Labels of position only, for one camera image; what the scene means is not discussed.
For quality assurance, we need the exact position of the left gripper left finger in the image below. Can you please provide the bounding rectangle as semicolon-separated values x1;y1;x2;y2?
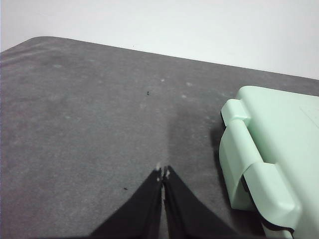
89;168;167;239

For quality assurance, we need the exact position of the mint green hinged grill cover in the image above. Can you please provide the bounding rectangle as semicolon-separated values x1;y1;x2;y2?
221;85;319;239

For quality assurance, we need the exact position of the black power cable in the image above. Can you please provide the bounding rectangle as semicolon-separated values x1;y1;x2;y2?
261;218;295;235

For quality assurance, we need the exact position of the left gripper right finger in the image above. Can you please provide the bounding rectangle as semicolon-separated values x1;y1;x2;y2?
163;165;240;239

